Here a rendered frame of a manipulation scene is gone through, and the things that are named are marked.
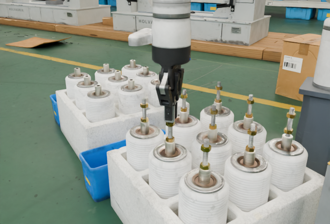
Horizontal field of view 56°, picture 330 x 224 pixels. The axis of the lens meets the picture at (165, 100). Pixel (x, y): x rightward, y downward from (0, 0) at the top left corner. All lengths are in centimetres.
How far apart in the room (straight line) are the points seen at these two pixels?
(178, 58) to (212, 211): 29
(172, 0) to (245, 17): 215
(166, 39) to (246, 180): 32
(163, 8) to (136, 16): 258
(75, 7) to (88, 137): 290
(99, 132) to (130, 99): 15
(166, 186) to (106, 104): 42
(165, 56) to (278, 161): 34
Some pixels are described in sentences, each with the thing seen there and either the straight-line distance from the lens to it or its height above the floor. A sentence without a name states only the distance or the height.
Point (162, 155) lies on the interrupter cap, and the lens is 68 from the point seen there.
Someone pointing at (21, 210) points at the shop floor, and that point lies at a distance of 102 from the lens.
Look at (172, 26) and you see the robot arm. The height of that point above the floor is 53.
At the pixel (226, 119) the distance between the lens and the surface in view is 88.
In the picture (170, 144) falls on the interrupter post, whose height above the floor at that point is 28.
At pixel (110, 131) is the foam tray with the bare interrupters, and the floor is 15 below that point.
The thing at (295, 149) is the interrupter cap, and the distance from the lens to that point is 76.
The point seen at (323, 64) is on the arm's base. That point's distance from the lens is 102.
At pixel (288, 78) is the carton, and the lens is 179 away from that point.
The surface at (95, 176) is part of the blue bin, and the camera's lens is 92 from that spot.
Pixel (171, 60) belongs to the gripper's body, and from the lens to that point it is 58.
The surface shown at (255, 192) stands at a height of 21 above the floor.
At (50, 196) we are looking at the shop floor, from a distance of 103.
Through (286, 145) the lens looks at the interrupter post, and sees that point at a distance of 75.
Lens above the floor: 61
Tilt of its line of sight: 22 degrees down
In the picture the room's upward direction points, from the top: straight up
